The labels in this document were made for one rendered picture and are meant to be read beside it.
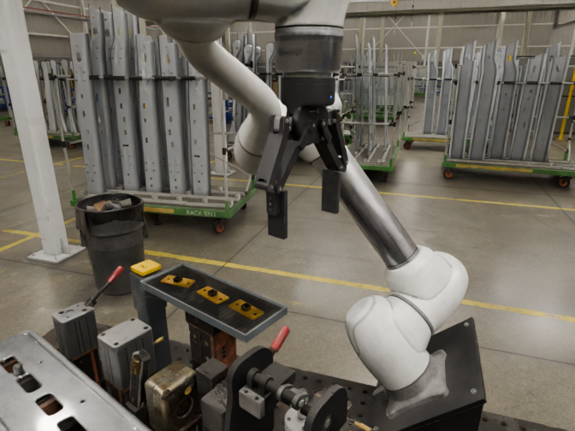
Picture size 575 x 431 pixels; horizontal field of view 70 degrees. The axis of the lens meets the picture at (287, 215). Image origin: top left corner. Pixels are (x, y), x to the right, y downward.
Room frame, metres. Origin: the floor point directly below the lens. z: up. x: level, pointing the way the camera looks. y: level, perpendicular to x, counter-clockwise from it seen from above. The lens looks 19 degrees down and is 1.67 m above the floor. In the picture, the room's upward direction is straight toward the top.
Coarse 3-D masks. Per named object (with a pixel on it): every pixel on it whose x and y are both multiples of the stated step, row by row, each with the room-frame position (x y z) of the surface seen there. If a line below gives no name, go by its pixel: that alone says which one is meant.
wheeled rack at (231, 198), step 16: (48, 64) 4.47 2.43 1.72; (64, 144) 4.47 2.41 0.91; (224, 144) 4.07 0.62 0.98; (224, 160) 4.07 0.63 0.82; (224, 176) 4.07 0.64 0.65; (128, 192) 4.69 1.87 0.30; (144, 192) 4.64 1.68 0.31; (160, 192) 4.62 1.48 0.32; (192, 192) 4.74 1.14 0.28; (224, 192) 4.67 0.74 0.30; (240, 192) 4.62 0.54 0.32; (256, 192) 4.98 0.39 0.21; (144, 208) 4.24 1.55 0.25; (160, 208) 4.20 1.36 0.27; (176, 208) 4.18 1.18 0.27; (192, 208) 4.18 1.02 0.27; (208, 208) 4.17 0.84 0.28; (224, 208) 4.16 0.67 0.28; (240, 208) 4.97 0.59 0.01; (160, 224) 4.41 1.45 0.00; (224, 224) 4.18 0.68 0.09
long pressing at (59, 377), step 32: (0, 352) 0.86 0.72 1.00; (32, 352) 0.86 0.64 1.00; (0, 384) 0.75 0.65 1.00; (64, 384) 0.75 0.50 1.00; (96, 384) 0.75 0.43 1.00; (0, 416) 0.66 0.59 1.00; (32, 416) 0.66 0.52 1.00; (64, 416) 0.66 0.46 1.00; (96, 416) 0.66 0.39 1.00; (128, 416) 0.66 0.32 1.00
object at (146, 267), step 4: (148, 260) 1.06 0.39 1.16; (136, 264) 1.04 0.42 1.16; (140, 264) 1.04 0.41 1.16; (144, 264) 1.04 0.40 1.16; (148, 264) 1.04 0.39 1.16; (152, 264) 1.04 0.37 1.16; (156, 264) 1.04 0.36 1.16; (160, 264) 1.04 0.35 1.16; (132, 268) 1.02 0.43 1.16; (136, 268) 1.01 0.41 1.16; (140, 268) 1.01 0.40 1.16; (144, 268) 1.01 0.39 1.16; (148, 268) 1.01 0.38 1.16; (152, 268) 1.01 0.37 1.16; (156, 268) 1.02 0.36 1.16; (160, 268) 1.03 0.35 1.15; (136, 272) 1.01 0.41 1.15; (140, 272) 0.99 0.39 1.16; (144, 272) 0.99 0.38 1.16; (148, 272) 1.00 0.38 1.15
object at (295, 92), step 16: (288, 80) 0.57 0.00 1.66; (304, 80) 0.56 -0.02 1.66; (320, 80) 0.56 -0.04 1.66; (288, 96) 0.57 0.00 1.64; (304, 96) 0.56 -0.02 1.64; (320, 96) 0.56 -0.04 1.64; (288, 112) 0.57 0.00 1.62; (304, 112) 0.57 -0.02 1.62; (320, 112) 0.60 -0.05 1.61; (304, 128) 0.57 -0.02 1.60
